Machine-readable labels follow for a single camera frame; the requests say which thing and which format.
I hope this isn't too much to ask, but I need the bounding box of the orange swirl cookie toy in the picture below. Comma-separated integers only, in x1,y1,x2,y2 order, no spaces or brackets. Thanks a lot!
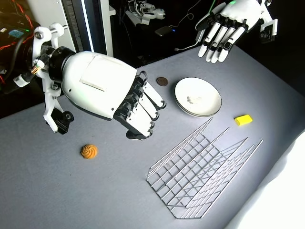
80,144,99,160

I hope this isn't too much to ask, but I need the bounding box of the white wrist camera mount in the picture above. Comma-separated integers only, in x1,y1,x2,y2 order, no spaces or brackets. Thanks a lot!
13,22,74,135
259,0,278,44

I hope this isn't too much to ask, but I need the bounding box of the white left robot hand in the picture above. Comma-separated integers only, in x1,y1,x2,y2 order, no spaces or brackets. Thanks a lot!
195,0,263,63

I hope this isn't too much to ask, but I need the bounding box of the thin green cable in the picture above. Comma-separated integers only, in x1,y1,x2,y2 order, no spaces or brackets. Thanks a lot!
208,0,226,13

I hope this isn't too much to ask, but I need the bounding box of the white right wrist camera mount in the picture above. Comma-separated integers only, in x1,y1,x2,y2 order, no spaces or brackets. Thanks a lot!
13,22,74,135

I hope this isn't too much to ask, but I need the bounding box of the black power adapter box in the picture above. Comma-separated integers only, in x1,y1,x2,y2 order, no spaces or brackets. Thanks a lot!
154,25,177,37

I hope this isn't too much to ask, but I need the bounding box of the yellow rectangular block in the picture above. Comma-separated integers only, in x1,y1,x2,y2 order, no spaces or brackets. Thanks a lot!
234,114,253,126

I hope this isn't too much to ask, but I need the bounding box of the white robot column blue strip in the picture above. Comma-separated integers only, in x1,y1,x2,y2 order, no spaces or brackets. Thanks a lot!
26,0,113,57

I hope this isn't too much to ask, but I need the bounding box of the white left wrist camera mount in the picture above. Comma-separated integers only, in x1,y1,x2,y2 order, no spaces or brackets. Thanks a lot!
259,0,278,44

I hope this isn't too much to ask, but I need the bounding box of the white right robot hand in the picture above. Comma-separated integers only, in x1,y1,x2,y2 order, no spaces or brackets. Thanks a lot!
59,50,167,141

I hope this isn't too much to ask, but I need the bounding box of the spare white robot hand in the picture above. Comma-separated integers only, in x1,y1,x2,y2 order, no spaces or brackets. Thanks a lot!
125,0,166,26

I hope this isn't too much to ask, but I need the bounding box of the thin white cable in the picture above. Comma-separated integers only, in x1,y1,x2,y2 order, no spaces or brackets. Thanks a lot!
175,31,203,52

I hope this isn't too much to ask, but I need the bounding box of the white plate leaf print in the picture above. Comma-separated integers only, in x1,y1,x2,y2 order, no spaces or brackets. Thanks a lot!
174,77,223,115

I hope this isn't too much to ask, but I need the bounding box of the silver wire rack shelf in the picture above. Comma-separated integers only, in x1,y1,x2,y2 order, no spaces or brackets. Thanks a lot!
145,117,264,219

